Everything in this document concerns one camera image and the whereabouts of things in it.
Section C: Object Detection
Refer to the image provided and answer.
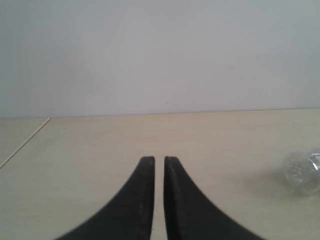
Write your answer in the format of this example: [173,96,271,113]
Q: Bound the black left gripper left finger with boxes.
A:
[58,156,155,240]

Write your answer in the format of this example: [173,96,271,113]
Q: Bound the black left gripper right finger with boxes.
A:
[163,156,260,240]

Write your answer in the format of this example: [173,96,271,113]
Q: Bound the clear bottle white barcode label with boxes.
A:
[282,147,320,196]

